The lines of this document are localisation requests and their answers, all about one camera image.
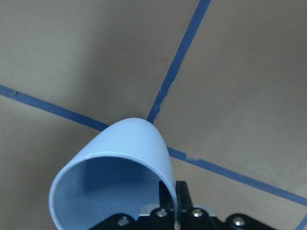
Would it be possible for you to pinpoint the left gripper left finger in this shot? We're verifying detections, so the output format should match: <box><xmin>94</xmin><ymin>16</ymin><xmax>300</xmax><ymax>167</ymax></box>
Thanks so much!
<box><xmin>159</xmin><ymin>181</ymin><xmax>175</xmax><ymax>212</ymax></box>

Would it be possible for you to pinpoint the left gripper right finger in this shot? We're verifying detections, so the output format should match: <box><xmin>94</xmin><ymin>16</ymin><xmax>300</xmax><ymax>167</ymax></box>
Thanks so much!
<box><xmin>176</xmin><ymin>181</ymin><xmax>193</xmax><ymax>212</ymax></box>

